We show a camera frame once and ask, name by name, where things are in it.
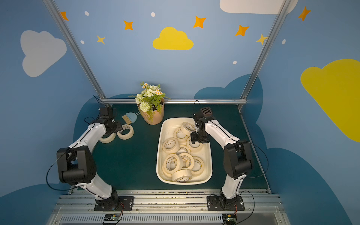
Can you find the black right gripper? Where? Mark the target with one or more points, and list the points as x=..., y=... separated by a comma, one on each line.
x=196, y=137

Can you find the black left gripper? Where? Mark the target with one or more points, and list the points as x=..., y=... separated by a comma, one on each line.
x=116, y=127

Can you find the cream plastic storage box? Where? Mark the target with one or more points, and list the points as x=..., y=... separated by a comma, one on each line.
x=167, y=130

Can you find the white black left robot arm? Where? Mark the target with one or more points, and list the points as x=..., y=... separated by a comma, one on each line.
x=77, y=167

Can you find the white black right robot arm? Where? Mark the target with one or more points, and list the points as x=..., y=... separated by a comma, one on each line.
x=237, y=160

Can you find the cream tape roll centre small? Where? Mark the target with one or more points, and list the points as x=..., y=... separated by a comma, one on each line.
x=183, y=149

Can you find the cream tape roll front upright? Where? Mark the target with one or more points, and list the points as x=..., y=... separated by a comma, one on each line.
x=183, y=175

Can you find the light blue hand brush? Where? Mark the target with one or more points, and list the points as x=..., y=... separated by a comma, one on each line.
x=130, y=117

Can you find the white green artificial flowers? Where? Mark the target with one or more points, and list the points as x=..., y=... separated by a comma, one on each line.
x=150, y=97

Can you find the beige ribbed flower pot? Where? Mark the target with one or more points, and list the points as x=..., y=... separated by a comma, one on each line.
x=153, y=117

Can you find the left small circuit board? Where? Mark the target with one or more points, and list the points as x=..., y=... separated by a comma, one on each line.
x=112, y=218

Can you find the small circuit board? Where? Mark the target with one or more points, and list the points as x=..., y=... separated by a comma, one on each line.
x=229, y=219
x=112, y=218

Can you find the right small circuit board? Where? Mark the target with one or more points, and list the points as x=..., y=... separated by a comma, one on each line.
x=229, y=219

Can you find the horizontal aluminium frame rail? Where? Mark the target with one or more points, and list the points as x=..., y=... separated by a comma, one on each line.
x=180, y=101

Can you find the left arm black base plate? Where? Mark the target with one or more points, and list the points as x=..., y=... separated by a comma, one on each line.
x=122, y=203

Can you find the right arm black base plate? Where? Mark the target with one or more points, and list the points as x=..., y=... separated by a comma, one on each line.
x=220, y=203

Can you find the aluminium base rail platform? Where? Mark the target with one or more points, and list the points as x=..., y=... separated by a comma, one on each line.
x=168, y=207

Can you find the left aluminium frame post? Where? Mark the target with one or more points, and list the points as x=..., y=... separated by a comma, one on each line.
x=61, y=23

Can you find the aluminium frame post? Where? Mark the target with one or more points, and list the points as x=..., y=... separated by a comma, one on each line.
x=61, y=23
x=279, y=20

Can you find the right aluminium frame post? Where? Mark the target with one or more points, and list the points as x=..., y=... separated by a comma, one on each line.
x=279, y=20

